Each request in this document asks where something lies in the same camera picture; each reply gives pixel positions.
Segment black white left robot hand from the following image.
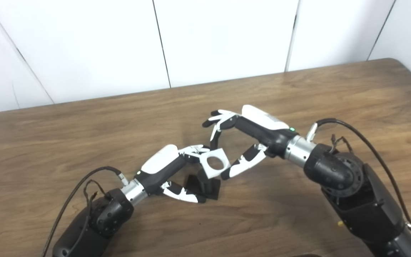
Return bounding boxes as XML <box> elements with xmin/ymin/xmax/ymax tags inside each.
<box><xmin>134</xmin><ymin>144</ymin><xmax>211</xmax><ymax>204</ymax></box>

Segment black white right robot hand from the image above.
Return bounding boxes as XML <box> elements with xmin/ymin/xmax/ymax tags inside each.
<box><xmin>202</xmin><ymin>105</ymin><xmax>299</xmax><ymax>181</ymax></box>

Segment white square piece with hole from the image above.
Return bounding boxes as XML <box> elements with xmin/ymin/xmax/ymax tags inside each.
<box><xmin>198</xmin><ymin>147</ymin><xmax>231</xmax><ymax>180</ymax></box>

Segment black peg with square base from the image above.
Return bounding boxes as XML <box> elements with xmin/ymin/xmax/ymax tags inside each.
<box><xmin>184</xmin><ymin>168</ymin><xmax>222</xmax><ymax>200</ymax></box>

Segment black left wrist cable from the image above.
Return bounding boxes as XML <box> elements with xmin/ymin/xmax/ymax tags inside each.
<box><xmin>41</xmin><ymin>166</ymin><xmax>129</xmax><ymax>257</ymax></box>

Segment thin right wrist wires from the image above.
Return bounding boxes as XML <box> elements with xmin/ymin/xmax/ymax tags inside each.
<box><xmin>329</xmin><ymin>134</ymin><xmax>354</xmax><ymax>154</ymax></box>

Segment thin wrist wires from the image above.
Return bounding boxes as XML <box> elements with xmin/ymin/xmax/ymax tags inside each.
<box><xmin>329</xmin><ymin>134</ymin><xmax>354</xmax><ymax>154</ymax></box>
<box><xmin>83</xmin><ymin>180</ymin><xmax>111</xmax><ymax>215</ymax></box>

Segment thin left wrist wires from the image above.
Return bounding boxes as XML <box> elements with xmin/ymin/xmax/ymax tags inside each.
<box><xmin>83</xmin><ymin>180</ymin><xmax>111</xmax><ymax>215</ymax></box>

